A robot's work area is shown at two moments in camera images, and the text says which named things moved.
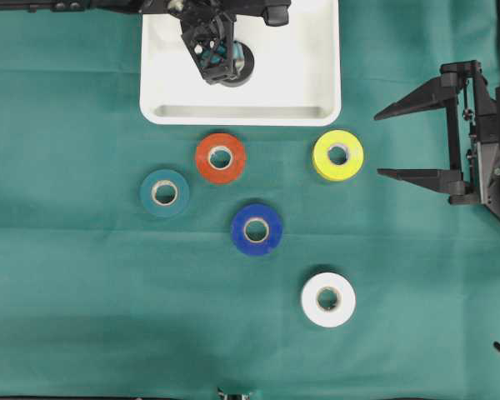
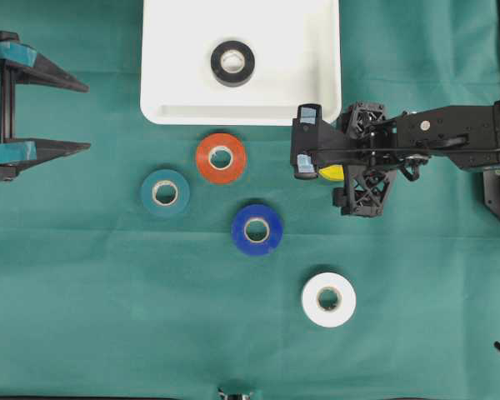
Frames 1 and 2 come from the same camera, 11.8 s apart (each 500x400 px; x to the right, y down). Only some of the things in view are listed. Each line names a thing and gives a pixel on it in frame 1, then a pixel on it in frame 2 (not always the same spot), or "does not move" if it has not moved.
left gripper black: (207, 29) -> (7, 61)
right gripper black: (486, 137) -> (400, 143)
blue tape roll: (265, 215) does not move
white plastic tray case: (296, 79) does not move
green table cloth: (126, 259) does not move
